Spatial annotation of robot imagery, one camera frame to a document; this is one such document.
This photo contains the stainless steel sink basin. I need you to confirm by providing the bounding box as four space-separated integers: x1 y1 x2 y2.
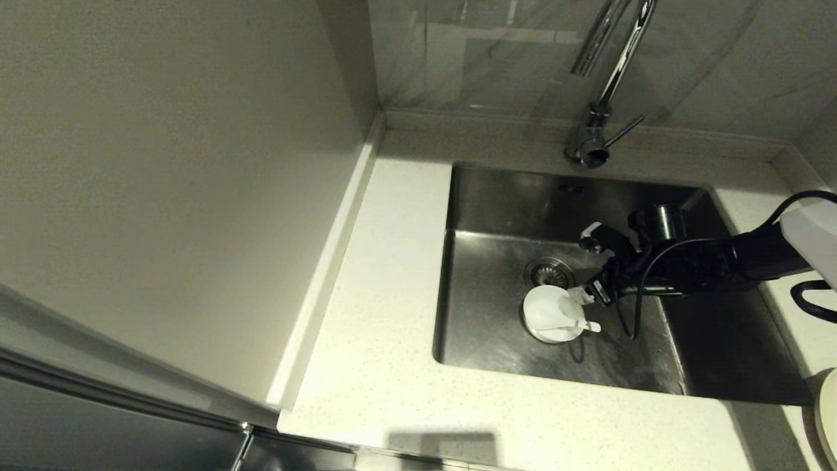
432 164 811 405

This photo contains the round metal drain strainer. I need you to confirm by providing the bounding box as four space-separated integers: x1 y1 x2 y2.
523 256 577 292

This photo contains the white ceramic spoon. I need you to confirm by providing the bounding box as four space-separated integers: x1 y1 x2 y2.
531 306 602 334

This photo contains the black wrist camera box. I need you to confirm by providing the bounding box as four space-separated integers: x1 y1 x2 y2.
579 221 630 256

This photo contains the tall grey metal appliance front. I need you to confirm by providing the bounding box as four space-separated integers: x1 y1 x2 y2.
0 283 283 471

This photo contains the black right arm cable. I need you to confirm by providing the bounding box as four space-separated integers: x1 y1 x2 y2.
613 189 837 341

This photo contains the grey base cabinet front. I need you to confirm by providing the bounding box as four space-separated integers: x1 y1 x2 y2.
243 427 358 471

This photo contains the white round plate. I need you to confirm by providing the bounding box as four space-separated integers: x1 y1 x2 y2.
813 368 837 469

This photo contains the small white bowl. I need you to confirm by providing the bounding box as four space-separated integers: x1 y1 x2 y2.
521 285 587 345

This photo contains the chrome gooseneck faucet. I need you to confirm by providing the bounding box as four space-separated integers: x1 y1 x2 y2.
564 0 657 169

